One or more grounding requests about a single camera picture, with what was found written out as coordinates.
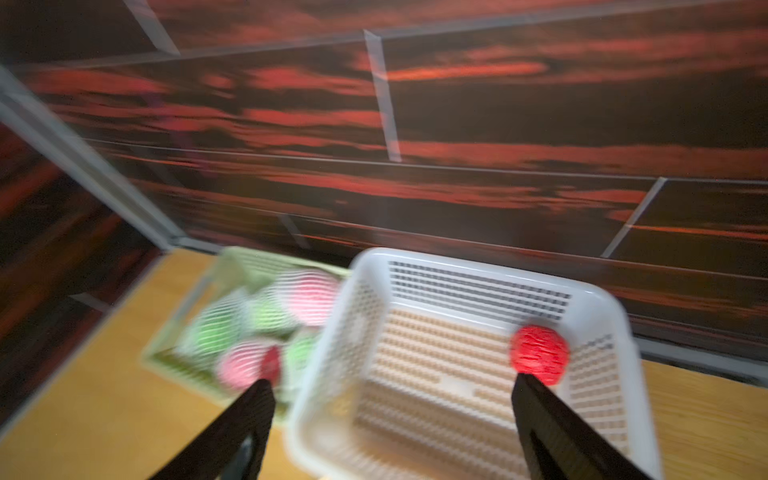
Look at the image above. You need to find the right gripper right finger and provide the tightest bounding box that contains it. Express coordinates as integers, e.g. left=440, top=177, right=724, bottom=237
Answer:
left=511, top=374, right=648, bottom=480

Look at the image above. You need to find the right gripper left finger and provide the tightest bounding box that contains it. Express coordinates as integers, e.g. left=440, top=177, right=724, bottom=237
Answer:
left=153, top=379, right=276, bottom=479

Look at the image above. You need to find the red apple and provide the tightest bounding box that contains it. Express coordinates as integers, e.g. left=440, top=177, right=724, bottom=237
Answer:
left=509, top=325, right=570, bottom=386

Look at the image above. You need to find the green apple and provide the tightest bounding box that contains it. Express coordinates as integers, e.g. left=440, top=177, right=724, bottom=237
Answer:
left=243, top=288, right=299, bottom=336
left=175, top=289, right=248, bottom=369
left=281, top=328, right=321, bottom=388

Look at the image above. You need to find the pink apple in net front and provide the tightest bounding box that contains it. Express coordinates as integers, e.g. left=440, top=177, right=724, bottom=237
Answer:
left=215, top=338, right=281, bottom=391

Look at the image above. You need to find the green plastic basket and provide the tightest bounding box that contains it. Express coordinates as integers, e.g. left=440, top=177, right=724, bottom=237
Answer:
left=145, top=247, right=349, bottom=418

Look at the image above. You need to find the white plastic basket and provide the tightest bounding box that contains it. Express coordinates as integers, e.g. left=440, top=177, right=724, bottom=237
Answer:
left=282, top=248, right=663, bottom=479

